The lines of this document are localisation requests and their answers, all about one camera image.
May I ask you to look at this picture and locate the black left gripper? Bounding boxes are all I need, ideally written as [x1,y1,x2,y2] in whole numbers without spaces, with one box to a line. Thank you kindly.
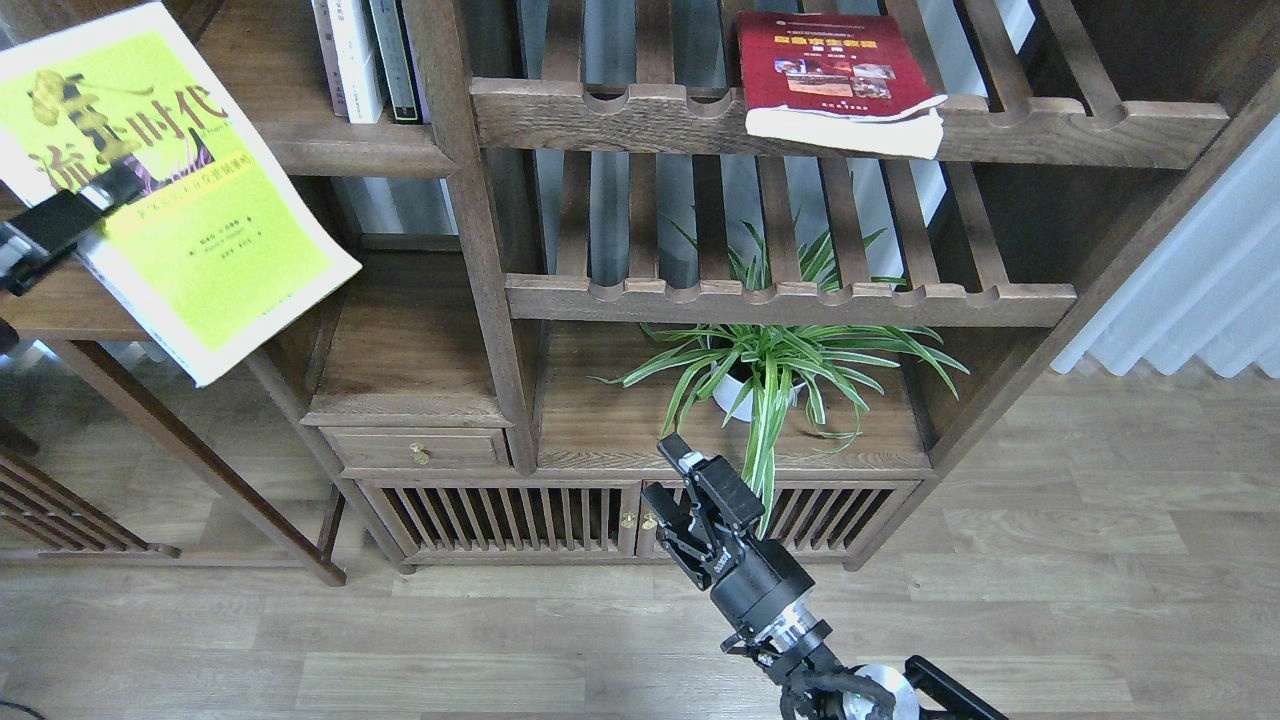
[1,161,148,296]

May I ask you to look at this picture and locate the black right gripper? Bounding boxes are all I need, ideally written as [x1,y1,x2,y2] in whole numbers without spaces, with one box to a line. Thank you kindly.
[643,433,818,651]

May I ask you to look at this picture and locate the yellow green book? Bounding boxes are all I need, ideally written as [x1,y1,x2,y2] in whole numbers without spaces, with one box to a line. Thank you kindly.
[1,3,360,386]

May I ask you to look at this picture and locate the maroon book white characters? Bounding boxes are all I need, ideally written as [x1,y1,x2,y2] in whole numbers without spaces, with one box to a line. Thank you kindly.
[310,0,349,118]

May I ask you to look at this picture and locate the red book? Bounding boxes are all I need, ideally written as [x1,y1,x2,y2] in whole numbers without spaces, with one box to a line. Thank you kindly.
[737,12,946,160]

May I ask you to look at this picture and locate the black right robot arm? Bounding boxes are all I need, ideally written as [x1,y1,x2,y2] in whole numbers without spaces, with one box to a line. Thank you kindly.
[643,434,998,719]

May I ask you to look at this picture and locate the white plant pot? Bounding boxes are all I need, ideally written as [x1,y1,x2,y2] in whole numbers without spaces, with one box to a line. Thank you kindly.
[710,360,804,421]

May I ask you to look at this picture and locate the green spider plant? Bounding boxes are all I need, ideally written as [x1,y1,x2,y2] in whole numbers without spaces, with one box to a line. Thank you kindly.
[590,205,972,541]

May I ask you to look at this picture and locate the brass drawer knob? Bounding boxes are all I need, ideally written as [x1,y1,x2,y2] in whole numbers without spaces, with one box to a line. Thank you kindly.
[410,443,431,465]

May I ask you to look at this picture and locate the white upright book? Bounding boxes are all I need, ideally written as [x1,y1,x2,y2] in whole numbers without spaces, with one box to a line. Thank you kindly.
[326,1,387,124]

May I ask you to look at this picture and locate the dark wooden bookshelf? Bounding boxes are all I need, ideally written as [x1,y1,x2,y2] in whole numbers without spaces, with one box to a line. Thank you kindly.
[172,1,1277,571]

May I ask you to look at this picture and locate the dark green upright book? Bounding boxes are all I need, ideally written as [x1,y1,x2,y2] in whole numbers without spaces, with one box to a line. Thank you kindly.
[369,1,428,124]

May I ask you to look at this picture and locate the dark wooden side table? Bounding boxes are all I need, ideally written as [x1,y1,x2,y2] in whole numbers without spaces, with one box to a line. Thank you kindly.
[3,265,346,587]

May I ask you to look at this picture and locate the white curtain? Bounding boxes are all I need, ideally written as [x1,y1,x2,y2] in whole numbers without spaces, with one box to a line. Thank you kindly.
[1051,115,1279,379]

